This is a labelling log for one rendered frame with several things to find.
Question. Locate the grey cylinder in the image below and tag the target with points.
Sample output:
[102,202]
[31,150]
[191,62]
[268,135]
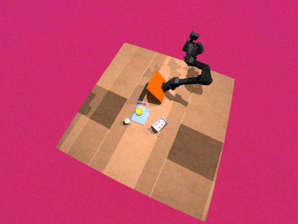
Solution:
[127,121]

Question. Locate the yellow round plate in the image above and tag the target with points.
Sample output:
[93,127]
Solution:
[139,111]

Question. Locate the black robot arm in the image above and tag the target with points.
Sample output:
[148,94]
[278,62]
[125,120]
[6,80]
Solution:
[190,59]

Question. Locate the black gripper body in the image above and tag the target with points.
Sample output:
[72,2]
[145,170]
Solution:
[190,44]

